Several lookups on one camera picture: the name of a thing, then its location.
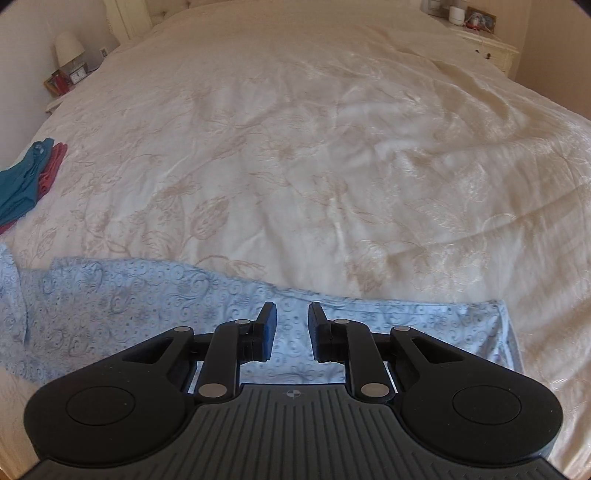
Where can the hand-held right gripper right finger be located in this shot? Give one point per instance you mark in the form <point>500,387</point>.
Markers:
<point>316,333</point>

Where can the small silver desk clock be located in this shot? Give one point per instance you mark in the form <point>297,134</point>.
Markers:
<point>77,74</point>

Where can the red folded garment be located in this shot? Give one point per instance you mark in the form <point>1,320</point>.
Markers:
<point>51,168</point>

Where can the teal folded garment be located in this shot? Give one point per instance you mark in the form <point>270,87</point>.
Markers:
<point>18,189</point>

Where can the cream nightstand with drawer knob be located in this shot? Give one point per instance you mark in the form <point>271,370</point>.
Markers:
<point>494,48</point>

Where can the light blue patterned pants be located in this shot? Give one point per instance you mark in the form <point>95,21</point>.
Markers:
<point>115,314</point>

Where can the white table lamp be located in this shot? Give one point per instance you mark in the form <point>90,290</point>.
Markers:
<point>68,46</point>

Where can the wooden photo frame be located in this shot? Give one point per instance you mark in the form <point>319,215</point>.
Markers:
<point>481,19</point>

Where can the white nightstand with lamp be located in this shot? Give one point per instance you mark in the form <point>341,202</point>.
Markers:
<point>54,104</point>

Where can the cream bed headboard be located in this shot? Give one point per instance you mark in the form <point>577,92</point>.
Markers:
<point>134,21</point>

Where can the white jar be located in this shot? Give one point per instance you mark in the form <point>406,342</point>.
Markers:
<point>457,13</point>

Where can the cream embroidered bedspread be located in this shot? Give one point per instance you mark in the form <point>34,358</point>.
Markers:
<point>295,161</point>

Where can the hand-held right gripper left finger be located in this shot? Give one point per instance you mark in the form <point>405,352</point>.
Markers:
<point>267,333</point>

